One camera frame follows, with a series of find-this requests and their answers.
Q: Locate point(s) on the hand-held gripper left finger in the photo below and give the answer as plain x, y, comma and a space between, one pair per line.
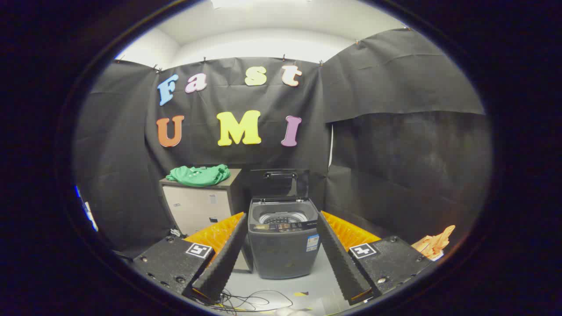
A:
228, 259

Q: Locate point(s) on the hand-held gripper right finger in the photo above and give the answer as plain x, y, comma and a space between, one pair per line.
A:
338, 259

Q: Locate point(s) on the grey washing machine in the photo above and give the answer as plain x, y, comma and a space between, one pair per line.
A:
283, 254

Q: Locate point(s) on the green polo shirt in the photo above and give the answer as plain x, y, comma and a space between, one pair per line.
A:
197, 175

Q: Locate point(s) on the yellow floor tape piece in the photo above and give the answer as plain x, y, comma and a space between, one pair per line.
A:
301, 293

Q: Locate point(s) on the orange crumpled object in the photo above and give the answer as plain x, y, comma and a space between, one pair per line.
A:
432, 245

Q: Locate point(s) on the black backdrop cloth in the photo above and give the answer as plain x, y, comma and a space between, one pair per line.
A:
263, 158

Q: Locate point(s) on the blue and white object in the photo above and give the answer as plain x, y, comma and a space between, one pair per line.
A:
90, 215

